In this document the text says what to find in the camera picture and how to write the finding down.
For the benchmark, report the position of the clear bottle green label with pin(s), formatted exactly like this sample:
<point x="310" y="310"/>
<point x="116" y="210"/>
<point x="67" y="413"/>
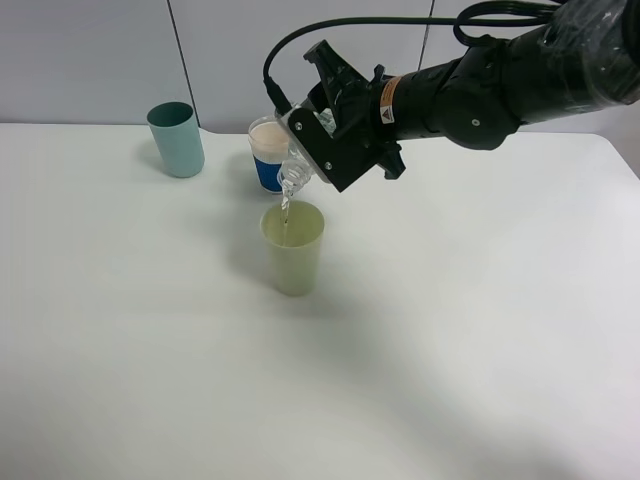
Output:
<point x="297" y="169"/>

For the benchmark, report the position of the light green plastic cup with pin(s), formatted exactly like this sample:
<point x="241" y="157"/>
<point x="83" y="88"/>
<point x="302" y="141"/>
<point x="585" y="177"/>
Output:
<point x="294" y="247"/>

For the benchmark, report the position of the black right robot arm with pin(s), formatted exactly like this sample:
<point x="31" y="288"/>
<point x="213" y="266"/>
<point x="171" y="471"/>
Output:
<point x="585" y="59"/>

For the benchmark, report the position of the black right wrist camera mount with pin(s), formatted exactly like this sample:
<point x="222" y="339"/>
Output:
<point x="339" y="162"/>

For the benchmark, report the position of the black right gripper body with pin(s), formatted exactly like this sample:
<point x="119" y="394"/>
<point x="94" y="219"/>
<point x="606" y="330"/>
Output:
<point x="348" y="94"/>

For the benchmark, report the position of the blue sleeved paper cup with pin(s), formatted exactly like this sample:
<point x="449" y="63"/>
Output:
<point x="270" y="148"/>

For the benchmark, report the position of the teal plastic cup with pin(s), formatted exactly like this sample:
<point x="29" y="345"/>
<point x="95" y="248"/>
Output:
<point x="177" y="137"/>

